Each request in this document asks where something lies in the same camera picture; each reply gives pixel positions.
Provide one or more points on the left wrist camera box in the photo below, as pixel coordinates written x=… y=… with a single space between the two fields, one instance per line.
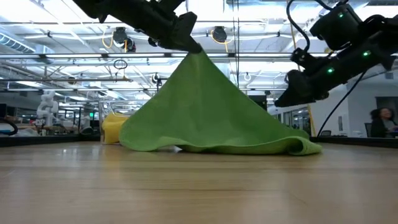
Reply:
x=186 y=25

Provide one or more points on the clear plastic bin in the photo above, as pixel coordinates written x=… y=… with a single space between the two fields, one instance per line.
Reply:
x=109 y=107

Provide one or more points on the bright green microfiber towel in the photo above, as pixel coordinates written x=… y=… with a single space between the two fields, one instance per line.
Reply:
x=202 y=118

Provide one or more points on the long ceiling light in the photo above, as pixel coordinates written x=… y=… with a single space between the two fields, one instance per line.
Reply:
x=74 y=55

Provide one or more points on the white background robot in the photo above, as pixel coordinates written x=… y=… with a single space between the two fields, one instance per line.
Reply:
x=46 y=107

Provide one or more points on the black office chair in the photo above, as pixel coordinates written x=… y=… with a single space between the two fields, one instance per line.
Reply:
x=325 y=133

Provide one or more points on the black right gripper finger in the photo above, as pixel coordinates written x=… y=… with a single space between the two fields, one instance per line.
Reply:
x=292 y=101
x=297 y=84

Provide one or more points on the white paper towel tag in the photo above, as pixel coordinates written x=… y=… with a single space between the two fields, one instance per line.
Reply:
x=174 y=149

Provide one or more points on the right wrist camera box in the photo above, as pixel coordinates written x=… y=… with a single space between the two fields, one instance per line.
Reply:
x=303 y=59

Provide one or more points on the black wall screen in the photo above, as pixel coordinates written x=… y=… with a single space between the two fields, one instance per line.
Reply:
x=259 y=102

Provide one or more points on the person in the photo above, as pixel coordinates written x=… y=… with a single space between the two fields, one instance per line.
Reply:
x=382 y=123

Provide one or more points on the yellow microfiber towel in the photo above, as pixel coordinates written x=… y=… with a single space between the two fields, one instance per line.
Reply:
x=113 y=127

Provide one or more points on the ceiling air duct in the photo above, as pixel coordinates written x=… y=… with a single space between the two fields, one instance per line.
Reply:
x=15 y=45

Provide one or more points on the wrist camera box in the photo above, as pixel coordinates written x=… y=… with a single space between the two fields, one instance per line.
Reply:
x=186 y=25
x=303 y=59

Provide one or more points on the black hanging fixture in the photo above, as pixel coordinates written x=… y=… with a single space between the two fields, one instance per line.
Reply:
x=155 y=77

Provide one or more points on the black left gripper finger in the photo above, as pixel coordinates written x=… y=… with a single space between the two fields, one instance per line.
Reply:
x=183 y=45

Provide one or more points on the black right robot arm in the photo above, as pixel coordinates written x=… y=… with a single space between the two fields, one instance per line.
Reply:
x=373 y=31

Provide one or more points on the horizontal ceiling pipe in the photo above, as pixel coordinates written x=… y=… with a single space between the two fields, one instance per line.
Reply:
x=62 y=79

